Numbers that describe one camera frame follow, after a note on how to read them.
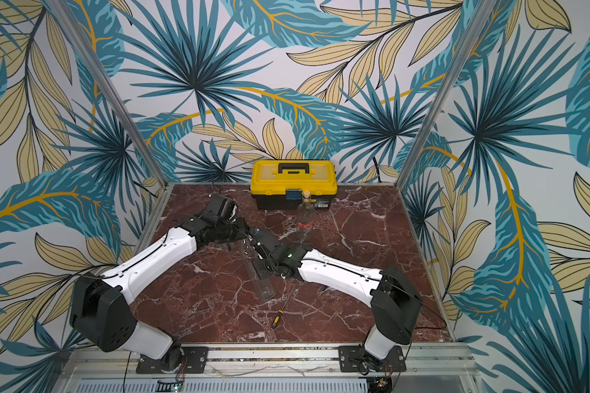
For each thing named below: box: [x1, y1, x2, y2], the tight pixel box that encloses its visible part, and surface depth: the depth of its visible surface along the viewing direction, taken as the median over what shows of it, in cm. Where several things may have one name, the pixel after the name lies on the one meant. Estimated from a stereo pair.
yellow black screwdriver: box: [271, 283, 298, 330], surface depth 82 cm
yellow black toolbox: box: [249, 158, 339, 211], surface depth 102 cm
